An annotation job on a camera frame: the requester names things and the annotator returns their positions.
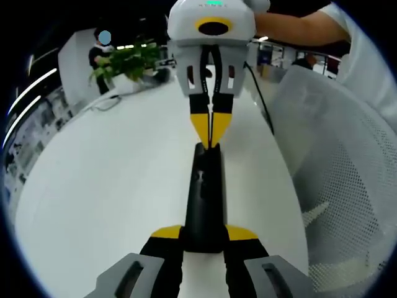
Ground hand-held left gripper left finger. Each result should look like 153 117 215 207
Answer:
83 225 185 298

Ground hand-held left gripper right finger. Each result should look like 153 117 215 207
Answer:
221 225 322 298

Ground black remote control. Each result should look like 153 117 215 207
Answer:
184 142 225 254

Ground black round object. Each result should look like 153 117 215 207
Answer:
156 67 172 83

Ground green potted plant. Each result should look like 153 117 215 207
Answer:
88 42 163 96

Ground white pillar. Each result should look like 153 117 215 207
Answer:
57 29 108 106

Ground white mesh chair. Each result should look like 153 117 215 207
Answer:
269 64 397 293

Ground background office desks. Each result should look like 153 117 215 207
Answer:
2 86 76 190

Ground long ceiling light strip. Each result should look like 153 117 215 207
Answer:
7 68 58 116
2 95 42 150

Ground thin cable on table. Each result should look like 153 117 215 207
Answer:
92 92 123 111

